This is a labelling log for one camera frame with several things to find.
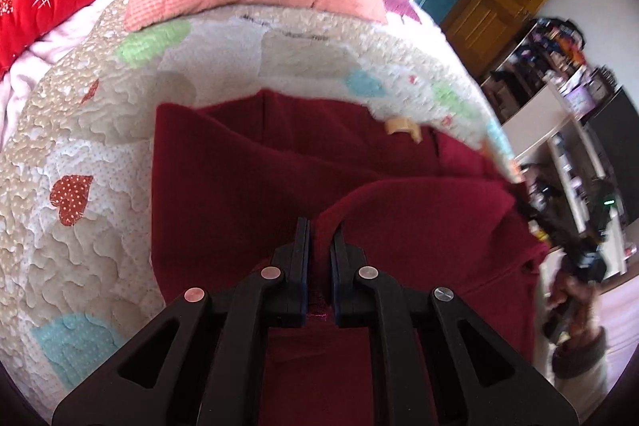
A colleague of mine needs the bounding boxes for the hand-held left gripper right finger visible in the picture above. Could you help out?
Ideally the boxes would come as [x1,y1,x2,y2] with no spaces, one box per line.
[330,226,581,426]

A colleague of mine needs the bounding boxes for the black screen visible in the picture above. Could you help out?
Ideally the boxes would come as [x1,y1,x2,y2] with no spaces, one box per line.
[589,87,639,192]

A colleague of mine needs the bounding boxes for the dark red knit sweater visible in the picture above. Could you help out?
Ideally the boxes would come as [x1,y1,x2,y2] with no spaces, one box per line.
[150,89,550,426]

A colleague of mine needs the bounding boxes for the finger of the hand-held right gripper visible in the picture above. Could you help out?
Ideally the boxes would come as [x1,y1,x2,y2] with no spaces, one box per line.
[514,186,567,252]

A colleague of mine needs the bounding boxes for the person's right hand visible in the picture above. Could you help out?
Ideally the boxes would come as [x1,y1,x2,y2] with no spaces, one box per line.
[544,264,602,347]

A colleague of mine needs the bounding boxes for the white shelf unit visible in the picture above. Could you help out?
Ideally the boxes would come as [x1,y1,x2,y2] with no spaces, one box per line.
[499,77,639,277]

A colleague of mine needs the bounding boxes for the cluttered dark shelf goods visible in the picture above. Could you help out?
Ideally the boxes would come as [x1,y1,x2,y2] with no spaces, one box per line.
[482,17,617,112]

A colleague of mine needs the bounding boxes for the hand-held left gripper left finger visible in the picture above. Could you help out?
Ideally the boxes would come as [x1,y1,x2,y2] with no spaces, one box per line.
[52,217,311,426]

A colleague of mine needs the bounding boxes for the pale pink bed sheet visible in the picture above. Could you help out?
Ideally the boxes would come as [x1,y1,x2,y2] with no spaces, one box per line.
[0,0,135,152]

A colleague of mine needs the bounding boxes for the patchwork heart print quilt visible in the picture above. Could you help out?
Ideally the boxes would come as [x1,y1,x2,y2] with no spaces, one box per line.
[0,0,522,412]

